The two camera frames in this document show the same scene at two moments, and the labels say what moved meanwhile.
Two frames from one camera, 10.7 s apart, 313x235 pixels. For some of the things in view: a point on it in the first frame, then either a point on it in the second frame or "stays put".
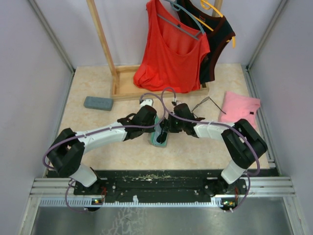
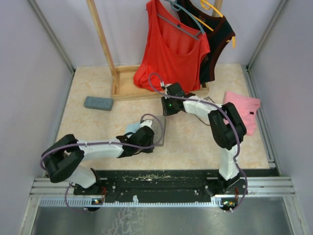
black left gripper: (149, 130) to (147, 150)
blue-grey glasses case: (98, 103) stays put
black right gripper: (171, 129) to (166, 112)
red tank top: (173, 54) stays put
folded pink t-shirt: (234, 108) stays put
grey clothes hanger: (177, 7) stays put
